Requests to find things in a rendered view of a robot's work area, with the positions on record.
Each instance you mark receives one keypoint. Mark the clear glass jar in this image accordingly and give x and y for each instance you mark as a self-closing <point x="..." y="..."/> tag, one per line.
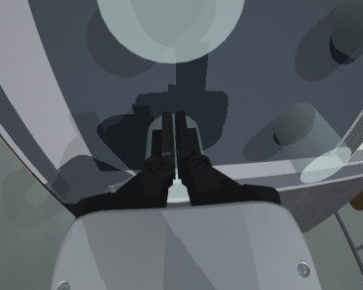
<point x="312" y="146"/>
<point x="347" y="29"/>
<point x="171" y="31"/>
<point x="177" y="193"/>

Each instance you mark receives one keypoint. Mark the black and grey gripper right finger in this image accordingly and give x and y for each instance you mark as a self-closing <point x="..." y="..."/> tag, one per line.
<point x="210" y="186"/>

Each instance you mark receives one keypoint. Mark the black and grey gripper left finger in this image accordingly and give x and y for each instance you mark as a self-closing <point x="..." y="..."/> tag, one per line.
<point x="149" y="188"/>

